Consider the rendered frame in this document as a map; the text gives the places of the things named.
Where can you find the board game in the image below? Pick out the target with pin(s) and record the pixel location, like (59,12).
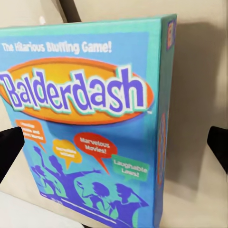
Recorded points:
(92,99)

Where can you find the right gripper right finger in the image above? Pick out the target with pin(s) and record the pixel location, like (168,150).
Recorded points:
(218,142)

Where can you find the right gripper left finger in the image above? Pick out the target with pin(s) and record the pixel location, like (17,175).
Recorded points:
(11,143)

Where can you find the bed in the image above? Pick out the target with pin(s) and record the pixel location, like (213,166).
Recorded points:
(195,193)

